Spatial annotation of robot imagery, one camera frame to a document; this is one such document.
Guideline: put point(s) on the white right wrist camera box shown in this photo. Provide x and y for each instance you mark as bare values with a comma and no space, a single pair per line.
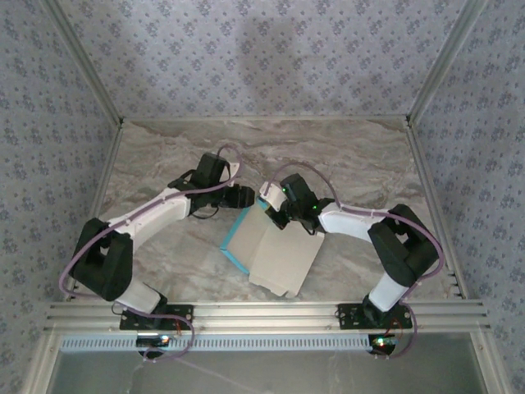
272,196

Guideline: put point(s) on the aluminium table side rail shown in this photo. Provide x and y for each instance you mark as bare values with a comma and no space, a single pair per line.
108,164
422,164

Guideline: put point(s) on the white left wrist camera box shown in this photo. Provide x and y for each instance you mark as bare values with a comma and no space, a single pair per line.
234,167

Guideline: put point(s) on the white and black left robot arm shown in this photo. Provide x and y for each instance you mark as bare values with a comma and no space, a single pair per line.
156,211

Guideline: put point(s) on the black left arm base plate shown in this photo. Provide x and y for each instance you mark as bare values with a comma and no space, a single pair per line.
184,318

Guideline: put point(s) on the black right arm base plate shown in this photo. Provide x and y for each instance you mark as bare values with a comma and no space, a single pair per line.
348,318

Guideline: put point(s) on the aluminium frame leg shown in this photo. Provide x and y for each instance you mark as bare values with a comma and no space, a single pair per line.
39,365
490,365

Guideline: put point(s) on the wide aluminium frame rail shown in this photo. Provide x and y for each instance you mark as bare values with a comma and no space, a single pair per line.
266,316

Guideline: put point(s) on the thin aluminium table edge bar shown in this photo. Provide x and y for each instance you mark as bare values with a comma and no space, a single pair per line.
266,119

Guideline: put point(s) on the white and blue paper box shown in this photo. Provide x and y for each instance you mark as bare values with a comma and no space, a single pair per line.
283,262

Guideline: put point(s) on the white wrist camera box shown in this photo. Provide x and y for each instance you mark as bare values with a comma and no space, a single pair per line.
234,167
272,196

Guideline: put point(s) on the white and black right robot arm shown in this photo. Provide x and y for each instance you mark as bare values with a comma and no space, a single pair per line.
348,219

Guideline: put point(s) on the aluminium upright post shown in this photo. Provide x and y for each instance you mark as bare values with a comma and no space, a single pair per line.
86,57
444,57

